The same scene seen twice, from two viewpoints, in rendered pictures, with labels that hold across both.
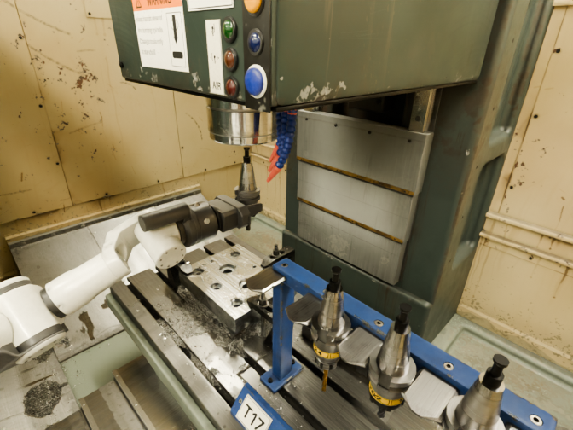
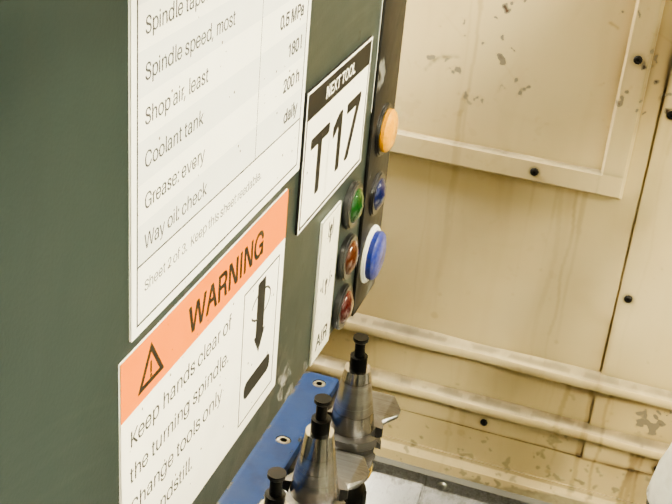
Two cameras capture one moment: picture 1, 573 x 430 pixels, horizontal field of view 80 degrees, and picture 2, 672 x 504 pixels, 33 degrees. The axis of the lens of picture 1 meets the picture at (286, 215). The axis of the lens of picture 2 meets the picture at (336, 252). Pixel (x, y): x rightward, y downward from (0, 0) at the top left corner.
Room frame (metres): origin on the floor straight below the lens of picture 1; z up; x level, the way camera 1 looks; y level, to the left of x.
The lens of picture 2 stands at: (0.72, 0.56, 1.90)
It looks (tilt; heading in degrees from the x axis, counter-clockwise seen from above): 28 degrees down; 241
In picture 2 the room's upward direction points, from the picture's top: 5 degrees clockwise
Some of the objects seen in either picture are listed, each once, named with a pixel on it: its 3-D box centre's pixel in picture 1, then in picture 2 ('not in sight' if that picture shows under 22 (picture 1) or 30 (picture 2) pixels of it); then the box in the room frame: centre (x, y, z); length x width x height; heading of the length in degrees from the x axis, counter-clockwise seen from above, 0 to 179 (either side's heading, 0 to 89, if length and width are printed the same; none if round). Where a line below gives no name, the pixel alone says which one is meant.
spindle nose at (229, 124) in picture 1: (243, 110); not in sight; (0.77, 0.10, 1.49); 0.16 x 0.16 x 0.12
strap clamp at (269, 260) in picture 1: (277, 263); not in sight; (0.93, 0.03, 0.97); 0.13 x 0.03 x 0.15; 135
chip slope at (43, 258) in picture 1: (155, 262); not in sight; (1.24, 0.57, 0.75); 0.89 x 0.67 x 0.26; 135
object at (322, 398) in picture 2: (402, 317); (321, 414); (0.33, -0.15, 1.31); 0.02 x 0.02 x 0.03
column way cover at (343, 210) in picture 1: (349, 194); not in sight; (1.08, -0.21, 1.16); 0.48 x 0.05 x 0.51; 45
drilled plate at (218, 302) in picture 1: (237, 281); not in sight; (0.84, 0.15, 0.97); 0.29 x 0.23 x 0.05; 45
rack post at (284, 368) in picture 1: (282, 328); not in sight; (0.57, 0.00, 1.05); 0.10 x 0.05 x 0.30; 135
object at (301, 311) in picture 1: (305, 310); not in sight; (0.45, -0.04, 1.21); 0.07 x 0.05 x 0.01; 135
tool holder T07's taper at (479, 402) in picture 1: (483, 401); (354, 396); (0.25, -0.23, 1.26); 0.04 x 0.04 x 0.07
